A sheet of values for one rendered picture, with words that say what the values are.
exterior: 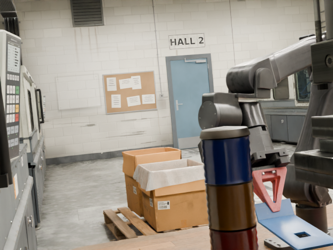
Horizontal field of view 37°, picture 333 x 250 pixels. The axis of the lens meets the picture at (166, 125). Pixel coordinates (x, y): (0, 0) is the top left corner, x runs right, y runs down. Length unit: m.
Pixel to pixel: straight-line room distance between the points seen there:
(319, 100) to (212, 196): 0.73
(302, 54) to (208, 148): 0.68
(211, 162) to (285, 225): 0.51
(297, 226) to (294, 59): 0.34
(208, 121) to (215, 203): 0.52
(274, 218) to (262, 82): 0.24
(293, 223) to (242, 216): 0.50
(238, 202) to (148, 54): 11.27
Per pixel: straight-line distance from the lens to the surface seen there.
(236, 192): 0.38
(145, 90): 11.54
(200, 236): 1.18
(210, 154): 0.38
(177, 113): 11.69
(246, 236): 0.39
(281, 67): 0.99
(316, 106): 1.09
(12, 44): 1.55
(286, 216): 0.92
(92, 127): 11.40
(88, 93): 11.39
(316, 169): 0.61
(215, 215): 0.39
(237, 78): 0.95
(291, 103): 10.63
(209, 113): 0.89
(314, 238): 0.82
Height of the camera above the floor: 1.22
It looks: 3 degrees down
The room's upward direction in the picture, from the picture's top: 5 degrees counter-clockwise
